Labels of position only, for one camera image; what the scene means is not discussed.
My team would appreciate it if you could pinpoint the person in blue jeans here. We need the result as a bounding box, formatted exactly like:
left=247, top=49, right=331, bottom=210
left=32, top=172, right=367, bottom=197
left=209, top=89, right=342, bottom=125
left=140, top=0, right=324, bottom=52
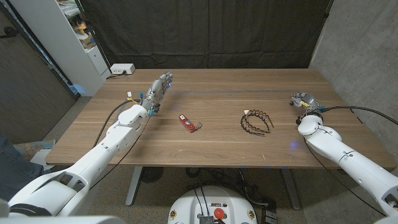
left=0, top=135, right=47, bottom=202

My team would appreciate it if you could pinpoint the black curtain backdrop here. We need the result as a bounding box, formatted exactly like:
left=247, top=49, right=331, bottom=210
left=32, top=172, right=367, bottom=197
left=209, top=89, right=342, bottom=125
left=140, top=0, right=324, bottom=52
left=79, top=0, right=333, bottom=70

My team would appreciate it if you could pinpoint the yellow toy figure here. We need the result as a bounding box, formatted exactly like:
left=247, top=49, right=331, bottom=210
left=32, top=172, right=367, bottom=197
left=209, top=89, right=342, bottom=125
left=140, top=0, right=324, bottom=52
left=74, top=21, right=88, bottom=34

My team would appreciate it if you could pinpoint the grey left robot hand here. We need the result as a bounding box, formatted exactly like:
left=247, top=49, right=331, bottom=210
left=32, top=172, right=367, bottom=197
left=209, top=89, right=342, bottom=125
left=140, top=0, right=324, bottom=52
left=141, top=71, right=174, bottom=118

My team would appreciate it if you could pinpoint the white shelf cabinet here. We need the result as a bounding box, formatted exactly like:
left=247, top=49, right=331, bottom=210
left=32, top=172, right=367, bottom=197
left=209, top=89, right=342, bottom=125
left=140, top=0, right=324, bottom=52
left=9, top=0, right=111, bottom=97

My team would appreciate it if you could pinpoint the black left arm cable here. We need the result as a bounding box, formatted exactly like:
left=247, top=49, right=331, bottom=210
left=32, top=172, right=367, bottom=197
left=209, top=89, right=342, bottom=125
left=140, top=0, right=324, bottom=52
left=92, top=98, right=143, bottom=149

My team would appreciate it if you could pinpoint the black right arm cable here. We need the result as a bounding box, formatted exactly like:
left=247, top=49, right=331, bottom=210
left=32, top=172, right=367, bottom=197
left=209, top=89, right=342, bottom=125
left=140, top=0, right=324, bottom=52
left=319, top=105, right=398, bottom=126

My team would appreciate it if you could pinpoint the red pocket knife with keyring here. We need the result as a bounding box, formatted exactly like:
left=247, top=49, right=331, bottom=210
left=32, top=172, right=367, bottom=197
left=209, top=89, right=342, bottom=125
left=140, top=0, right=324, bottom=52
left=178, top=114, right=203, bottom=133

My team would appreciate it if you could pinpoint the white power socket box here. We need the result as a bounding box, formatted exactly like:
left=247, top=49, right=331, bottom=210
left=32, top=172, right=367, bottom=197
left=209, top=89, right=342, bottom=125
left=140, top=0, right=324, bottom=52
left=110, top=63, right=136, bottom=75

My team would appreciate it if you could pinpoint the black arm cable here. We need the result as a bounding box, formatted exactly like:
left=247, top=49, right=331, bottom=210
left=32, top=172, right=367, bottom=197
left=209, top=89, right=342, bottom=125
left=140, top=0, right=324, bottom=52
left=319, top=105, right=398, bottom=126
left=92, top=98, right=143, bottom=149

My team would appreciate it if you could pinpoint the cardboard box with blue tape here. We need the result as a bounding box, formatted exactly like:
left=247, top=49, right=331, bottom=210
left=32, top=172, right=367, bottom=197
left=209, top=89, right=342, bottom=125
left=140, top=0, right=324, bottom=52
left=81, top=33, right=96, bottom=49

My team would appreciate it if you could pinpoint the black round fan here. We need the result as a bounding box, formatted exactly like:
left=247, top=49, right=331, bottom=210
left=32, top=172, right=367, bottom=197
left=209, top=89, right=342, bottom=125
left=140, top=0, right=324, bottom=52
left=140, top=167, right=165, bottom=184

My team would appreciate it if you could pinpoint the black door handle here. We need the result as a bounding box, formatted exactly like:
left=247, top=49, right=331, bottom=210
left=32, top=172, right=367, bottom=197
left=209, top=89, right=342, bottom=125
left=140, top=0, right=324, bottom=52
left=0, top=26, right=19, bottom=39

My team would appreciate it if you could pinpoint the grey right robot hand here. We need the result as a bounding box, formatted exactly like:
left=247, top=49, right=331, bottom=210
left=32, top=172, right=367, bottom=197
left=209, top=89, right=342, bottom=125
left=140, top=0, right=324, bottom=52
left=289, top=91, right=321, bottom=114

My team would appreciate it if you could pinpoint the white robot torso base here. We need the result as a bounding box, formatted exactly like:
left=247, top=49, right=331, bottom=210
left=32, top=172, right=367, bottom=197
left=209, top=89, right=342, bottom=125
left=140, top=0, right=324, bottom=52
left=167, top=185, right=258, bottom=224

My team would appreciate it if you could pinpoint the black wavy toothed headband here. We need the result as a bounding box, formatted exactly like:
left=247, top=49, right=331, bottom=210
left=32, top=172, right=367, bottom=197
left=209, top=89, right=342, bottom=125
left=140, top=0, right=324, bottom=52
left=240, top=109, right=275, bottom=137

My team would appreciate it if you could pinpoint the grey table leg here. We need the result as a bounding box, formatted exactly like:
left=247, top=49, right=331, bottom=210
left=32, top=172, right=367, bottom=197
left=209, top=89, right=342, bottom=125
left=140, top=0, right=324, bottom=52
left=279, top=169, right=302, bottom=211
left=125, top=166, right=144, bottom=207

